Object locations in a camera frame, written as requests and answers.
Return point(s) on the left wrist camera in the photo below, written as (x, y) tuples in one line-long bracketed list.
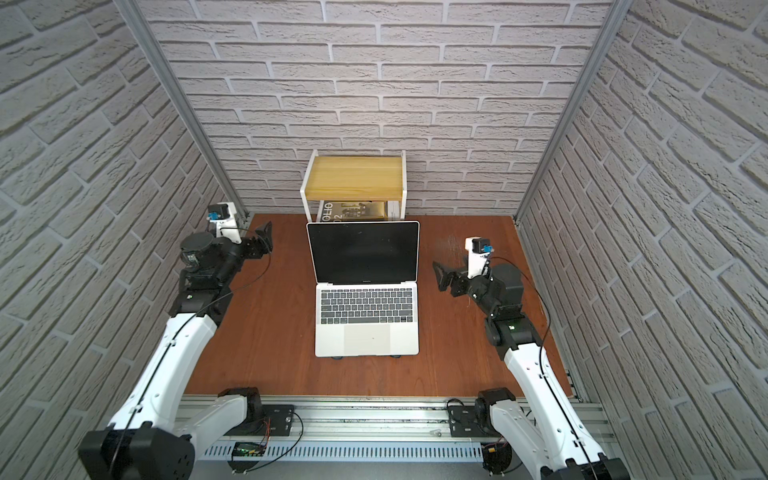
[(223, 218)]

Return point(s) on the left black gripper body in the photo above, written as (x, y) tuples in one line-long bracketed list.
[(250, 245)]

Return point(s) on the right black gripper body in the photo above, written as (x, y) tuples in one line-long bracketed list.
[(458, 288)]

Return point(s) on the left corner aluminium profile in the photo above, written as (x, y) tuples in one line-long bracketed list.
[(140, 29)]

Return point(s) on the Folio-02 book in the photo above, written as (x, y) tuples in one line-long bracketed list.
[(358, 211)]

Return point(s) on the grey folding laptop stand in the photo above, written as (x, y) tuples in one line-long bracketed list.
[(365, 357)]

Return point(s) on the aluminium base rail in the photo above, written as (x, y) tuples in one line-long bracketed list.
[(387, 429)]

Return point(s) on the silver laptop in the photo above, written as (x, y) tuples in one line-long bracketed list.
[(366, 287)]

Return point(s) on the right corner aluminium profile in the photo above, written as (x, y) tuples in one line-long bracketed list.
[(606, 35)]

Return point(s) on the left green circuit board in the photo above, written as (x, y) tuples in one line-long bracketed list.
[(248, 450)]

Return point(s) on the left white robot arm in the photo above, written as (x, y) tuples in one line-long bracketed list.
[(143, 440)]

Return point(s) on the white shelf with wooden top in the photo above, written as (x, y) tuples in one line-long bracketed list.
[(355, 178)]

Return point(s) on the right black round module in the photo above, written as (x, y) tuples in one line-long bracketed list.
[(496, 457)]

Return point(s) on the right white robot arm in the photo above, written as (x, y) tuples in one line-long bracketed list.
[(553, 443)]

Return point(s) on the corner aluminium profile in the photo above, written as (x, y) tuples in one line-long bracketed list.
[(140, 29), (606, 35)]

